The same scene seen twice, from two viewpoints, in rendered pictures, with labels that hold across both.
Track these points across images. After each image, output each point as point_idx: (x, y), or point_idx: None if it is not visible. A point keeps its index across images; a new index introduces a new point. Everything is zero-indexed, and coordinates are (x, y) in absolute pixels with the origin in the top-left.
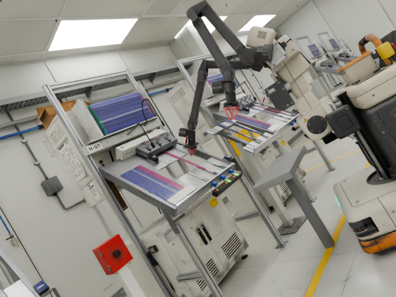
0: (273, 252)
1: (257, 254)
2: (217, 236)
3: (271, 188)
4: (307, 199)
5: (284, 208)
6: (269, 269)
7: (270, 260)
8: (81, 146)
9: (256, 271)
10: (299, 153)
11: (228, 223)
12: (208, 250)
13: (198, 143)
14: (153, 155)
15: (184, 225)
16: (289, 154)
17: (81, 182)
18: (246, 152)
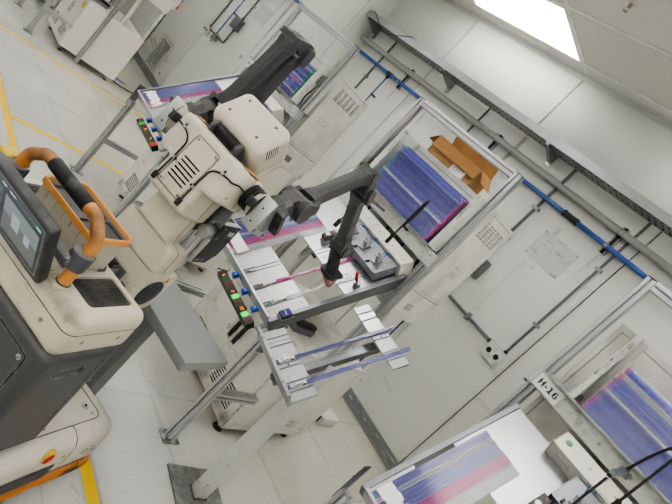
0: (170, 421)
1: (197, 426)
2: (235, 355)
3: (248, 441)
4: (118, 348)
5: (216, 474)
6: (146, 384)
7: (158, 402)
8: (356, 166)
9: (163, 386)
10: (153, 311)
11: (249, 382)
12: (221, 337)
13: (330, 278)
14: (333, 234)
15: (248, 295)
16: (190, 341)
17: None
18: None
